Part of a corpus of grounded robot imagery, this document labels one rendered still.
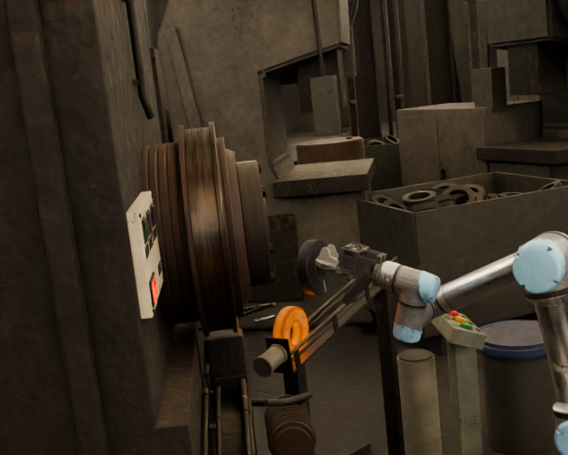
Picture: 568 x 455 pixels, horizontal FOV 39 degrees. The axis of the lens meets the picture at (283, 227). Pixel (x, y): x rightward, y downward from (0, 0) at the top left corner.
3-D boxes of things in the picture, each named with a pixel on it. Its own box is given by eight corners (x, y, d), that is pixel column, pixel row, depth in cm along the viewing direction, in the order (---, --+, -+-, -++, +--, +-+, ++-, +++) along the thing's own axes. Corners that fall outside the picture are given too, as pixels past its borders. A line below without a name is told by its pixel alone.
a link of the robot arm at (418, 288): (427, 311, 202) (433, 280, 200) (388, 298, 207) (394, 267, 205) (438, 302, 209) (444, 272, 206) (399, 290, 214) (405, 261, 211)
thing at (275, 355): (255, 376, 219) (251, 357, 217) (271, 361, 226) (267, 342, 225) (273, 378, 216) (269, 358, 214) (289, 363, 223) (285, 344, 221)
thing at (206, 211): (209, 366, 159) (178, 130, 150) (210, 303, 205) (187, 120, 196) (241, 362, 159) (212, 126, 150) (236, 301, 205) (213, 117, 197)
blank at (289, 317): (287, 370, 232) (297, 371, 230) (265, 339, 221) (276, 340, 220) (304, 326, 240) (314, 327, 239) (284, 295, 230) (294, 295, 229)
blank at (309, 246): (291, 251, 214) (302, 251, 212) (317, 231, 226) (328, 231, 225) (302, 304, 218) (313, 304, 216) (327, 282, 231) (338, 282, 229)
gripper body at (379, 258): (349, 240, 218) (390, 252, 213) (345, 269, 221) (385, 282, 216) (338, 246, 212) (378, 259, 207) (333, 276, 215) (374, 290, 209)
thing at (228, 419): (218, 439, 178) (218, 435, 178) (218, 405, 197) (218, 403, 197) (250, 434, 179) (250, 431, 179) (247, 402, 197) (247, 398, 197)
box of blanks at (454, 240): (424, 361, 391) (412, 206, 377) (354, 320, 469) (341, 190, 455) (595, 320, 423) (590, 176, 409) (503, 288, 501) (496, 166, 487)
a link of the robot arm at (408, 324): (430, 335, 216) (437, 297, 212) (413, 348, 206) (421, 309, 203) (404, 325, 219) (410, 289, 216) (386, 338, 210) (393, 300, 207)
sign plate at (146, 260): (141, 319, 132) (125, 212, 128) (153, 282, 157) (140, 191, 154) (154, 317, 132) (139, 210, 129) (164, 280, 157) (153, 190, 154)
